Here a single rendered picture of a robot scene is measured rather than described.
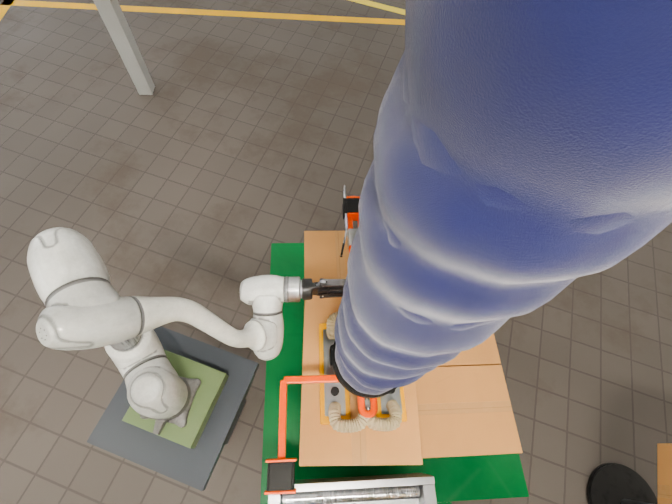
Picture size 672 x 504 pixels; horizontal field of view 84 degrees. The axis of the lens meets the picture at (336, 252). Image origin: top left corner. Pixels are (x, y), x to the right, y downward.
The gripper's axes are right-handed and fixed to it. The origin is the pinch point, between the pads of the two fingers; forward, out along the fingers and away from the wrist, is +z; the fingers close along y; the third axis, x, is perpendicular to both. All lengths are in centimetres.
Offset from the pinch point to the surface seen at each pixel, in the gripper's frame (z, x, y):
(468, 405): 58, 35, 66
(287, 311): -34, -32, 120
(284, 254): -37, -75, 120
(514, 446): 76, 53, 66
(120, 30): -162, -241, 60
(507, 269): -3, 39, -100
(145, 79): -160, -241, 104
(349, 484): -2, 64, 59
